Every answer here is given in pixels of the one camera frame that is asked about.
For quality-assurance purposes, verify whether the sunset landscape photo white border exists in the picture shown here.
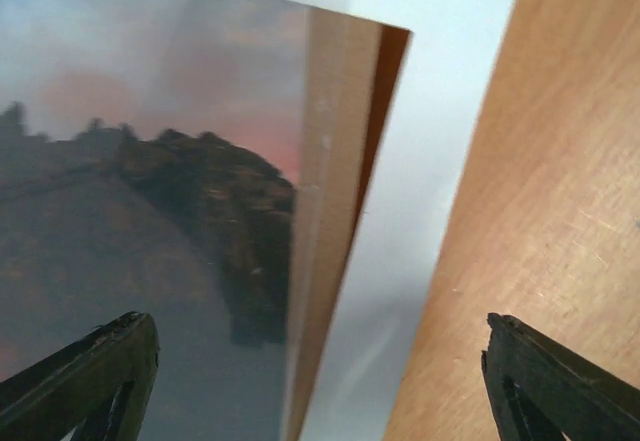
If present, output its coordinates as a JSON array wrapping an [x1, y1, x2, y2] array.
[[290, 0, 515, 440]]

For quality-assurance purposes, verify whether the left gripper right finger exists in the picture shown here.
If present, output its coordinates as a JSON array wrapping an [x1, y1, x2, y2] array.
[[481, 313, 639, 440]]

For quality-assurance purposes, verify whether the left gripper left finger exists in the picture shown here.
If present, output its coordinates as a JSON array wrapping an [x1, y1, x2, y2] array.
[[1, 312, 159, 440]]

